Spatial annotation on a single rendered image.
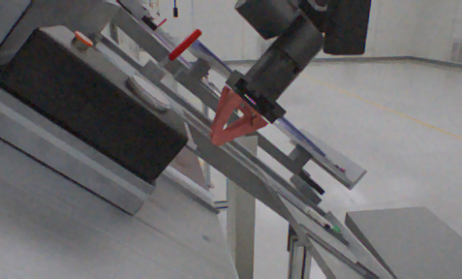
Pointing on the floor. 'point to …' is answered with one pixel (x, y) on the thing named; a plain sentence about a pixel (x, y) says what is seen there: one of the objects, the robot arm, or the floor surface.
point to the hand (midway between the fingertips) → (216, 137)
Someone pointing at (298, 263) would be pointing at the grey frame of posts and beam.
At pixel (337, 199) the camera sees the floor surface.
